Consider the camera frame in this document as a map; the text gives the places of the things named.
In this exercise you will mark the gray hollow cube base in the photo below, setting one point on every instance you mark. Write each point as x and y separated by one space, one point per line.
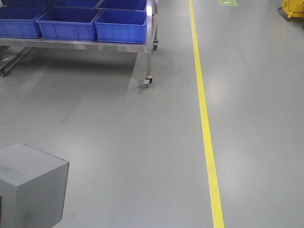
33 186

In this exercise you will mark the blue bin on cart left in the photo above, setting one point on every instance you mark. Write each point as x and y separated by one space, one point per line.
20 22

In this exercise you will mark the steel wheeled cart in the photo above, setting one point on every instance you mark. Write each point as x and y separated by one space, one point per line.
147 48

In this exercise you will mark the blue bin on cart middle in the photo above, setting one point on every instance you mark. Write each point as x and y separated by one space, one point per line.
70 24

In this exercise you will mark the blue bin on cart right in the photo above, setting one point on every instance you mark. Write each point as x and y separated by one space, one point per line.
121 26

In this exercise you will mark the blue bin on cart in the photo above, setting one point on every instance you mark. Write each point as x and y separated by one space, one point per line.
70 24
121 26
20 22

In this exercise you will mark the yellow mop bucket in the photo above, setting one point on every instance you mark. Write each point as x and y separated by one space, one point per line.
292 9

